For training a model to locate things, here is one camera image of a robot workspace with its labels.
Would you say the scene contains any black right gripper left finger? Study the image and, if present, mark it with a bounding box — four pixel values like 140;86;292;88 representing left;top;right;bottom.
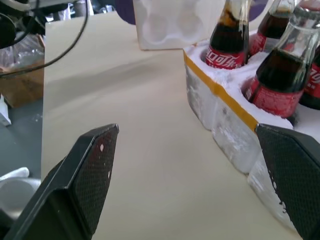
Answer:
10;123;120;240

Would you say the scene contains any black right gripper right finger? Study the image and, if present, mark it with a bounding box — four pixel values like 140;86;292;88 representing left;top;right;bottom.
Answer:
255;123;320;240

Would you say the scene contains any white foam crate yellow tape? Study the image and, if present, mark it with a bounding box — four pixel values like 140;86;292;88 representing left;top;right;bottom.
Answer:
183;31;320;232

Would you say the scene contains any glass cola bottle red label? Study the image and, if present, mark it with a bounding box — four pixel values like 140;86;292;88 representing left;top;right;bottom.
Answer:
245;0;320;119
205;0;251;70
298;41;320;111
249;0;298;60

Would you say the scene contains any brown cardboard box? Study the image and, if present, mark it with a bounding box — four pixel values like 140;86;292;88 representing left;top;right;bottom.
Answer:
0;34;46;108

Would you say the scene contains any white foam lid box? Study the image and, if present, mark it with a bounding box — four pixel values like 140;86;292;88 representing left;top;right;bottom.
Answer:
133;0;227;51

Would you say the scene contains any black cable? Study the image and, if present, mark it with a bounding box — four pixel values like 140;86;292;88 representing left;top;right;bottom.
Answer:
0;0;90;76

